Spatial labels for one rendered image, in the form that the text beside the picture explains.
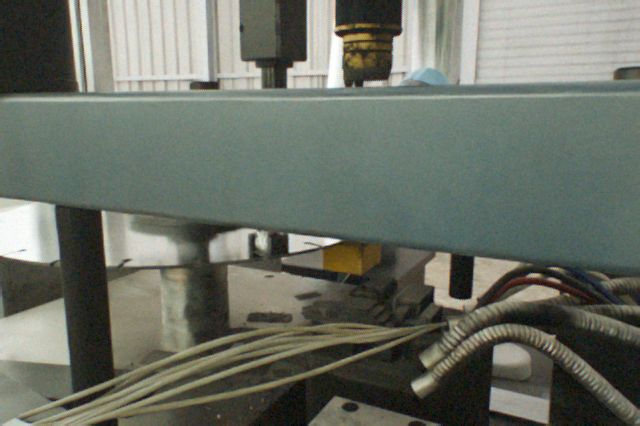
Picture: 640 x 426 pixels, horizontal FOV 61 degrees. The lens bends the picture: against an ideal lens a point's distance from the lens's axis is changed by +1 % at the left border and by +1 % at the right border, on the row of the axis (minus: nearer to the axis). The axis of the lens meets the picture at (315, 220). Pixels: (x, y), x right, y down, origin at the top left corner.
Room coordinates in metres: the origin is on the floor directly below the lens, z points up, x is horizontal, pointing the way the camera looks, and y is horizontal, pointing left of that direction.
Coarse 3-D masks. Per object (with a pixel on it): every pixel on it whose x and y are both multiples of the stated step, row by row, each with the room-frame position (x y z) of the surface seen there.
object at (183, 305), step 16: (160, 272) 0.45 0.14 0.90; (176, 272) 0.44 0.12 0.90; (192, 272) 0.44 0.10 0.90; (208, 272) 0.44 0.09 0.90; (224, 272) 0.46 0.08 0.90; (176, 288) 0.44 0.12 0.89; (192, 288) 0.44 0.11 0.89; (208, 288) 0.44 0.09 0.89; (224, 288) 0.46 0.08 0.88; (176, 304) 0.44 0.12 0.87; (192, 304) 0.44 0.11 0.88; (208, 304) 0.44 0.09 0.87; (224, 304) 0.46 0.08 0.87; (176, 320) 0.44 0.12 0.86; (192, 320) 0.44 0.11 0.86; (208, 320) 0.44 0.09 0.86; (224, 320) 0.46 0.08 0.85
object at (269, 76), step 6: (264, 72) 0.45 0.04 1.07; (270, 72) 0.45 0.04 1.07; (276, 72) 0.45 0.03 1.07; (282, 72) 0.45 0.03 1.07; (264, 78) 0.45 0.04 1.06; (270, 78) 0.45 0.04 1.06; (276, 78) 0.45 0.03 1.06; (282, 78) 0.45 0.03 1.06; (264, 84) 0.45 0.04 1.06; (270, 84) 0.45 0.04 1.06; (276, 84) 0.45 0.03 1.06; (282, 84) 0.45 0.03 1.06
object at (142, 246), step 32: (0, 224) 0.42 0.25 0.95; (32, 224) 0.42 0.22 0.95; (128, 224) 0.42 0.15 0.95; (0, 256) 0.33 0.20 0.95; (32, 256) 0.32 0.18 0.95; (128, 256) 0.32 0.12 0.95; (160, 256) 0.32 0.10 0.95; (192, 256) 0.32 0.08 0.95; (224, 256) 0.32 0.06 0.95; (256, 256) 0.32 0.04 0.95; (288, 256) 0.33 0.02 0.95
